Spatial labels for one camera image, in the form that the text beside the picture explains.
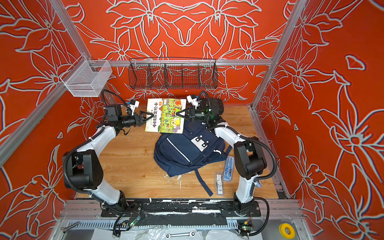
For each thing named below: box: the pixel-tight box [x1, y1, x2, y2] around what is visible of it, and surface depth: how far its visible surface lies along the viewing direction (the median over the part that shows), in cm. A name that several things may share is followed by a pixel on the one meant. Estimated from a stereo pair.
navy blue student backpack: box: [154, 120, 233, 197], surface depth 90 cm
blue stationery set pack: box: [223, 155, 235, 182], surface depth 87 cm
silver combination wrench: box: [165, 230, 196, 239], surface depth 68 cm
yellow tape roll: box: [279, 223, 296, 240], surface depth 68 cm
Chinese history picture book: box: [145, 98, 187, 134], surface depth 79 cm
